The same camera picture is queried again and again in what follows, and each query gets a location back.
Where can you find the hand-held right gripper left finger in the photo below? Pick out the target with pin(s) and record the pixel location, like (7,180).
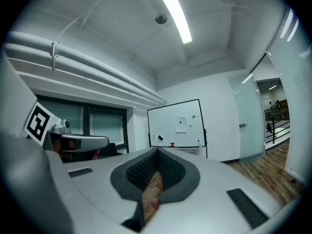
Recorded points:
(97,191)

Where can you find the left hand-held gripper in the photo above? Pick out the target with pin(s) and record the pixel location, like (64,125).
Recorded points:
(37,123)

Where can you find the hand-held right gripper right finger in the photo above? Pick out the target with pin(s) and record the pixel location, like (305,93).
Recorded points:
(207,203)

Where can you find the black-framed whiteboard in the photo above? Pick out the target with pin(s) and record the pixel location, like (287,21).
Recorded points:
(165,121)

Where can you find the white paper sheet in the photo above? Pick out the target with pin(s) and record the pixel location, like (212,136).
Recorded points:
(181,128)

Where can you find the person's left hand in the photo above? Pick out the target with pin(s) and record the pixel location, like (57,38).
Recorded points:
(56,145)

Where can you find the person's right hand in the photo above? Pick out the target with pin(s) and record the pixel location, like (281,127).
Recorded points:
(155,203)

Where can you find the white marker with blue cap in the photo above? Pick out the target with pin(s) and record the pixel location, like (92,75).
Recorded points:
(199,143)

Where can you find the white pipe hanger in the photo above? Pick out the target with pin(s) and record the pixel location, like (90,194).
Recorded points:
(54,55)

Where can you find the black metal railing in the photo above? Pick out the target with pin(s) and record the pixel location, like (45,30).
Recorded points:
(273,133)

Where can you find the frosted glass door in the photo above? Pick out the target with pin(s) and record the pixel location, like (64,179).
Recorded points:
(248,111)

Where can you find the white insulated pipe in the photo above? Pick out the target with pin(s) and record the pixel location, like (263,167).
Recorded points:
(31,52)
(31,39)

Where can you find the frosted glass partition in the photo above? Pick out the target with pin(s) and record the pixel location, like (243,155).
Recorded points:
(292,94)

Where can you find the grey ceiling dome sensor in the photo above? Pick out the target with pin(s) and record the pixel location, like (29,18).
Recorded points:
(161,18)

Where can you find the long ceiling light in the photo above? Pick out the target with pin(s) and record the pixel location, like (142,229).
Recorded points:
(174,11)

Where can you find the silver gripper-mounted camera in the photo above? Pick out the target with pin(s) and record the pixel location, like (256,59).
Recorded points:
(64,125)

